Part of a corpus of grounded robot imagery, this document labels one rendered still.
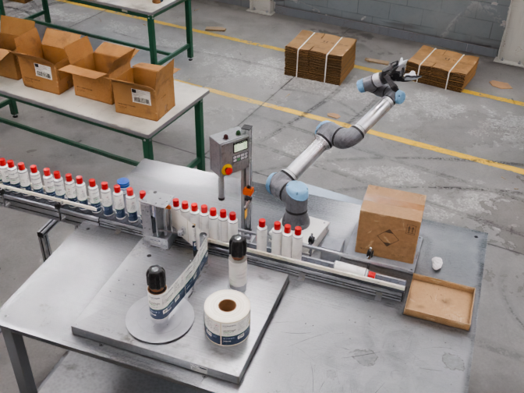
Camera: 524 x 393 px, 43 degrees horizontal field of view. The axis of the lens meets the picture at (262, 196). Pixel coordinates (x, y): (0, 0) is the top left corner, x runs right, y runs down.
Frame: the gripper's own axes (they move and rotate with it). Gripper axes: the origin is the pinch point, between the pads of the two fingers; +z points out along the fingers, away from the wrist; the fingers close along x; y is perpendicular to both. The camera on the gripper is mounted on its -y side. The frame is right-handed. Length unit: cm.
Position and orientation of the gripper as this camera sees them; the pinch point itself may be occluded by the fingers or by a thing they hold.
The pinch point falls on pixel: (415, 69)
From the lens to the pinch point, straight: 364.6
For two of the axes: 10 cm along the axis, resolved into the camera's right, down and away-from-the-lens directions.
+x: 6.5, 4.5, 6.2
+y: 1.6, -8.7, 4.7
